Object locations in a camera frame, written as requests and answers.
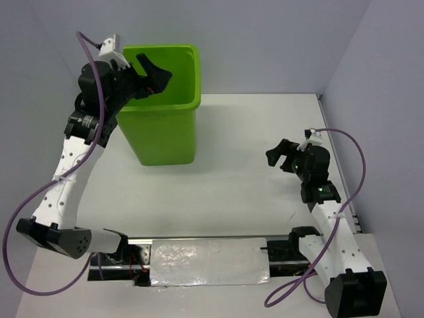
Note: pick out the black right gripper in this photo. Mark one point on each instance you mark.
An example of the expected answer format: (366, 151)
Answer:
(286, 148)

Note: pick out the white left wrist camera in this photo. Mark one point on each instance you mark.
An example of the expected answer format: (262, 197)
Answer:
(112, 49)

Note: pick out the silver foil sheet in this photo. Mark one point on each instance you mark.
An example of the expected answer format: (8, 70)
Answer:
(209, 262)

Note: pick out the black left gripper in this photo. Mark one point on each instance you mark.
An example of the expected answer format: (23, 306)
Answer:
(157, 78)

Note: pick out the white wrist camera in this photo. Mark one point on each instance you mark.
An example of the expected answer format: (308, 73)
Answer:
(112, 49)
(312, 137)

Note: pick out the green plastic bin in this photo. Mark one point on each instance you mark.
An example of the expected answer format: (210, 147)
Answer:
(161, 129)

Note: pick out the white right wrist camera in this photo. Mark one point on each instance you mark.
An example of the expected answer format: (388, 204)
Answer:
(312, 137)

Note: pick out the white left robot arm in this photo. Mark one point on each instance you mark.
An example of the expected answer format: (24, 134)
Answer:
(53, 225)

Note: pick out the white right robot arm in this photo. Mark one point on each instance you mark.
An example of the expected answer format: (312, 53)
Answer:
(352, 287)

